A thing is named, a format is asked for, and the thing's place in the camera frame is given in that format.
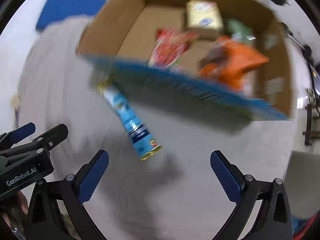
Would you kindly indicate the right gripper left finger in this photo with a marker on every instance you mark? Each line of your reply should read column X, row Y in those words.
column 44, row 217

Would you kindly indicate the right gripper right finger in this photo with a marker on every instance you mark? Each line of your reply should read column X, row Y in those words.
column 274, row 217

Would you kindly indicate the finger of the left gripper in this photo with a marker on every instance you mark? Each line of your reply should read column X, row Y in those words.
column 7, row 140
column 52, row 137

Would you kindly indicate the red snack bag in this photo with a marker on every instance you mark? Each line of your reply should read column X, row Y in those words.
column 170, row 45

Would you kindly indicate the orange panda snack bag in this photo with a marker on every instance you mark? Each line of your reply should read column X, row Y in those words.
column 229, row 61

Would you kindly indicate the green snack bag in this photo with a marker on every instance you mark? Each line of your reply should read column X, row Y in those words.
column 239, row 32

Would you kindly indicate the yellow tissue pack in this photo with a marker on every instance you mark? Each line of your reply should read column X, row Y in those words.
column 204, row 19

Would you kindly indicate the person's left hand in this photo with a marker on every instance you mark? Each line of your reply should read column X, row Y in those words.
column 14, row 210

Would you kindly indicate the grey chair seat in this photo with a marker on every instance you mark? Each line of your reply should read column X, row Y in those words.
column 302, row 184

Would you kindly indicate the dark wooden chair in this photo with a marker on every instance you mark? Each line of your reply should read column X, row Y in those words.
column 312, row 116

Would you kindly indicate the blue wafer packet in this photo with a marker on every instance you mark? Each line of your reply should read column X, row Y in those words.
column 131, row 122

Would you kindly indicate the grey table cloth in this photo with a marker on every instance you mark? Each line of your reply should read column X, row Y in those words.
column 160, row 187

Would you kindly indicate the blue mat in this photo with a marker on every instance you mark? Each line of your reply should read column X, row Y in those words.
column 58, row 10

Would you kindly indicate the open cardboard box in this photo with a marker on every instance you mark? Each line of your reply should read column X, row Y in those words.
column 122, row 37

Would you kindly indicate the barbell weight rack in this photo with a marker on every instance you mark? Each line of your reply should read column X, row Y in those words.
column 302, row 18

